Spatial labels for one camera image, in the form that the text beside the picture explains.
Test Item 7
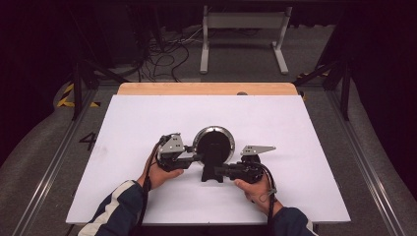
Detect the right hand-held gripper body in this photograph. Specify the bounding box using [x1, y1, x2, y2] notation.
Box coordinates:
[229, 146, 277, 185]

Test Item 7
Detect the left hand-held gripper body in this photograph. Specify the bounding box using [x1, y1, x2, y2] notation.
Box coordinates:
[154, 132, 195, 173]

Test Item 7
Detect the oval silver photo frame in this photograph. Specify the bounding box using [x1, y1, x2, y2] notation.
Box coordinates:
[192, 125, 236, 184]

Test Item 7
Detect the person's right hand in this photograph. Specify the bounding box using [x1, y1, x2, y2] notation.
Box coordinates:
[233, 176, 285, 216]

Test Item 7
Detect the person's left hand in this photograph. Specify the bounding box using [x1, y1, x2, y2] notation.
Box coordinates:
[137, 151, 185, 191]

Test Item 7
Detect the white table board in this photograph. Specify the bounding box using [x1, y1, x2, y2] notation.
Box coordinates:
[65, 94, 352, 226]

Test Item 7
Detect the wooden table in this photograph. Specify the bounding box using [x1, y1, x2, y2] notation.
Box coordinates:
[116, 82, 299, 97]

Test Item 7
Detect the black metal stand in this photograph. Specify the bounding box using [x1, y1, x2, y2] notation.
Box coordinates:
[292, 58, 352, 122]
[71, 59, 132, 122]

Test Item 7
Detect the grey cord loop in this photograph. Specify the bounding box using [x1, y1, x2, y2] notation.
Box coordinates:
[258, 186, 278, 204]

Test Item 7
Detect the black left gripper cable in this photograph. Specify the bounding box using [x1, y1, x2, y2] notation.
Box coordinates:
[137, 135, 169, 228]

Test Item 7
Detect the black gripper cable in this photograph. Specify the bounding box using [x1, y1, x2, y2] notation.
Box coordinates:
[137, 135, 169, 228]
[257, 161, 278, 230]

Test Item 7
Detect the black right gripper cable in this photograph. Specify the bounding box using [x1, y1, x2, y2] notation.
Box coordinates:
[257, 161, 278, 230]

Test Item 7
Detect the bundle of black floor cables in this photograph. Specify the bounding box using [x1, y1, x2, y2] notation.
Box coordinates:
[137, 28, 206, 84]

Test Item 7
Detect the aluminium floor rail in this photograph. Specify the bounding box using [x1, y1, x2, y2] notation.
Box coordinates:
[12, 88, 101, 236]
[326, 88, 408, 236]

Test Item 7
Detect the white metal desk frame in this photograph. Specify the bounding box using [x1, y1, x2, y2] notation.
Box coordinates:
[199, 4, 294, 76]

